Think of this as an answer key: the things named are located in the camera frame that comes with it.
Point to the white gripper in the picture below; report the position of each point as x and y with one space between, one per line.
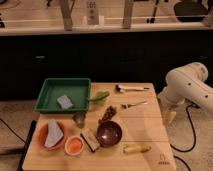
169 99

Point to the dark purple bowl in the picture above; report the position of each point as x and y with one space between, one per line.
109 133

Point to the orange bowl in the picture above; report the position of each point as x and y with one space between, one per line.
41 136

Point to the yellow banana toy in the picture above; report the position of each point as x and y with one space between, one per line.
136 148

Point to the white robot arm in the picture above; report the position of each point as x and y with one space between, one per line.
185 83

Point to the small cup orange content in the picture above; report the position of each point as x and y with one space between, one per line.
74 146

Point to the wooden block eraser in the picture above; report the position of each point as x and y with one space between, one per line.
90 139

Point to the brown dried food piece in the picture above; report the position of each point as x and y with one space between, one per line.
109 113

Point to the green leafy vegetable toy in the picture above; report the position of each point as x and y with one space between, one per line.
100 97

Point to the grey cloth in bowl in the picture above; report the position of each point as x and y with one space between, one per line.
54 135

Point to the small grey metal cup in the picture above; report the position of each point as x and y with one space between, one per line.
79 119

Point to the grey sponge in tray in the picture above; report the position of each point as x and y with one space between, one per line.
64 102

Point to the green plastic tray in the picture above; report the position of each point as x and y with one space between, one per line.
77 89

